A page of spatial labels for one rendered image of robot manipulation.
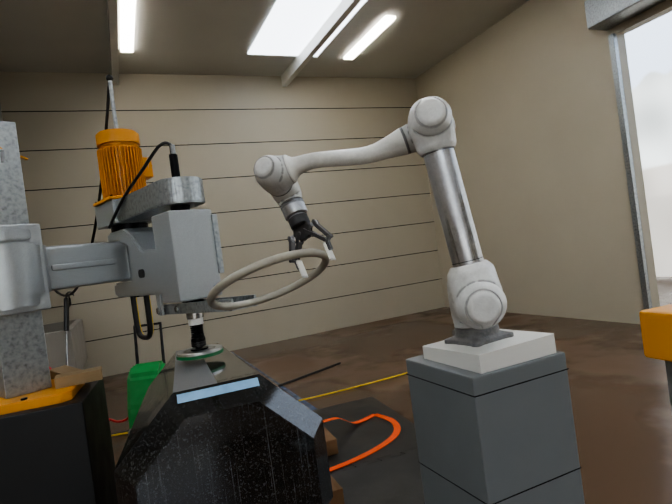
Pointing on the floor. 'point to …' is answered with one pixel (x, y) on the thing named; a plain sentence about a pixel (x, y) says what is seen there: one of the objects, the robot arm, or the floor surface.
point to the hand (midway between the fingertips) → (317, 266)
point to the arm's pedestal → (496, 433)
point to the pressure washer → (141, 379)
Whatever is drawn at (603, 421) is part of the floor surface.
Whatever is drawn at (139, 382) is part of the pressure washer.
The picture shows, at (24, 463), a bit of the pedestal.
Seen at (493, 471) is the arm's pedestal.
